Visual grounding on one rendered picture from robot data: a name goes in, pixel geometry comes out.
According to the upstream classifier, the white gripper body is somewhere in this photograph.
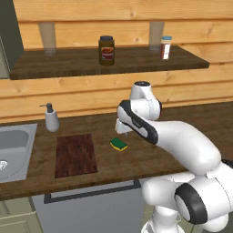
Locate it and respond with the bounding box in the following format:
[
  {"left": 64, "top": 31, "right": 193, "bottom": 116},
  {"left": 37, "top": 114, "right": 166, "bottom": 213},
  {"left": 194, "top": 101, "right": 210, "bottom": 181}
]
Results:
[{"left": 115, "top": 118, "right": 132, "bottom": 135}]

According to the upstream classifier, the green and yellow sponge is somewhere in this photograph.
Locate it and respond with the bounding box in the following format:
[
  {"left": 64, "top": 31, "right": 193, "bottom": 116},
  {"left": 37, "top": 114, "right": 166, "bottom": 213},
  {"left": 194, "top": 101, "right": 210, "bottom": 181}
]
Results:
[{"left": 109, "top": 137, "right": 128, "bottom": 152}]

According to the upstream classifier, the dark wooden cutting board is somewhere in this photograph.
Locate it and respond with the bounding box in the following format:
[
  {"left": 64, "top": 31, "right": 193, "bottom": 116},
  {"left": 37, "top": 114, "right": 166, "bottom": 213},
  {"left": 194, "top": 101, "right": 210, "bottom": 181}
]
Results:
[{"left": 54, "top": 133, "right": 99, "bottom": 179}]

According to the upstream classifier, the grey soap dispenser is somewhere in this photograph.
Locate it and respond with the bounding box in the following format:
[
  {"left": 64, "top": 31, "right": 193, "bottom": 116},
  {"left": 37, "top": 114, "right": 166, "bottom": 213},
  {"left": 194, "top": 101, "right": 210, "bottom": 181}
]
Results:
[{"left": 39, "top": 102, "right": 60, "bottom": 133}]

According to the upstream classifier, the dark wooden shelf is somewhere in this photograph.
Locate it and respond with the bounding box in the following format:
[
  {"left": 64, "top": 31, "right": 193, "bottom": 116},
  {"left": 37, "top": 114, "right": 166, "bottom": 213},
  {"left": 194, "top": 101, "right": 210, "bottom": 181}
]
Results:
[{"left": 9, "top": 45, "right": 211, "bottom": 81}]

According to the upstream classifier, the dark jar with red label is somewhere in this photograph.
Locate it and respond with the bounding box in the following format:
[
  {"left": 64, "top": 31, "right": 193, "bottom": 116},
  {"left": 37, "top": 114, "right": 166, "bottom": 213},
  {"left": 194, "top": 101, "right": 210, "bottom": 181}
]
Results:
[{"left": 97, "top": 35, "right": 116, "bottom": 66}]

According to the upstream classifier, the grey dishwasher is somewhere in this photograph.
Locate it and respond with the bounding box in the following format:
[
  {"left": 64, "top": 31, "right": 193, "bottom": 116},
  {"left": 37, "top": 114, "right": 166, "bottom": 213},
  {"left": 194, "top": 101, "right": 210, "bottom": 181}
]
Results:
[{"left": 31, "top": 177, "right": 147, "bottom": 233}]

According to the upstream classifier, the spice bottle with blue lid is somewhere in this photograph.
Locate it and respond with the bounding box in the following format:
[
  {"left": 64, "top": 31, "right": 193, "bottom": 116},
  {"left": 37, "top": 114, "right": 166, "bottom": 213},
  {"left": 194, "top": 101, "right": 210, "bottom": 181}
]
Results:
[{"left": 159, "top": 35, "right": 173, "bottom": 61}]

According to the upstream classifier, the steel sink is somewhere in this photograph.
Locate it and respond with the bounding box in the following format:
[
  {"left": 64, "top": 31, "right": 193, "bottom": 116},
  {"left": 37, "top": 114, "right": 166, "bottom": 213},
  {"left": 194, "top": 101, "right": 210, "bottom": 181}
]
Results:
[{"left": 0, "top": 123, "right": 38, "bottom": 184}]

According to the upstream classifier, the pale green cupboard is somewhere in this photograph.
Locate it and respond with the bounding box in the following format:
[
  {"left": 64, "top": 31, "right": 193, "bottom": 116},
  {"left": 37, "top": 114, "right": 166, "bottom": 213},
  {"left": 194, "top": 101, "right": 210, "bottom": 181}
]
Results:
[{"left": 0, "top": 197, "right": 44, "bottom": 233}]

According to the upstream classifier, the dark green tall cabinet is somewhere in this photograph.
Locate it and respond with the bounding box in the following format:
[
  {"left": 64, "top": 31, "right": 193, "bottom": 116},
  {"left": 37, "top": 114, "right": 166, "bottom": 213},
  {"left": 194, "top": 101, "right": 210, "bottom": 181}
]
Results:
[{"left": 0, "top": 0, "right": 25, "bottom": 80}]

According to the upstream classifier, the dark dishwasher handle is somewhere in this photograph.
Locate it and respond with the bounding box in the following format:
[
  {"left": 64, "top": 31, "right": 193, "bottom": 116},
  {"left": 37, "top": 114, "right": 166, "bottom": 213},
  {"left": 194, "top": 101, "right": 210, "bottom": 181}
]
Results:
[{"left": 43, "top": 178, "right": 142, "bottom": 205}]

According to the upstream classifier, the pale shelf bracket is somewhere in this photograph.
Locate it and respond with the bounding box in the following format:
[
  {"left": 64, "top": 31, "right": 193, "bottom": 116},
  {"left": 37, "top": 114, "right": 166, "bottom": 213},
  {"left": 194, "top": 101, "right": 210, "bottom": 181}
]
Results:
[
  {"left": 37, "top": 21, "right": 57, "bottom": 56},
  {"left": 147, "top": 21, "right": 165, "bottom": 52}
]

